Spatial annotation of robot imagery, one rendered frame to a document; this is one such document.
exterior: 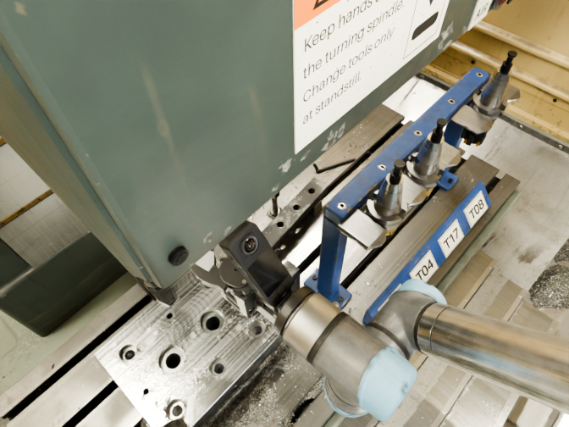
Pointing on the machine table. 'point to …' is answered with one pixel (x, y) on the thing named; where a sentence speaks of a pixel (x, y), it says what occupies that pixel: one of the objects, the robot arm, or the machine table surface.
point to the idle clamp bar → (295, 212)
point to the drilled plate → (242, 345)
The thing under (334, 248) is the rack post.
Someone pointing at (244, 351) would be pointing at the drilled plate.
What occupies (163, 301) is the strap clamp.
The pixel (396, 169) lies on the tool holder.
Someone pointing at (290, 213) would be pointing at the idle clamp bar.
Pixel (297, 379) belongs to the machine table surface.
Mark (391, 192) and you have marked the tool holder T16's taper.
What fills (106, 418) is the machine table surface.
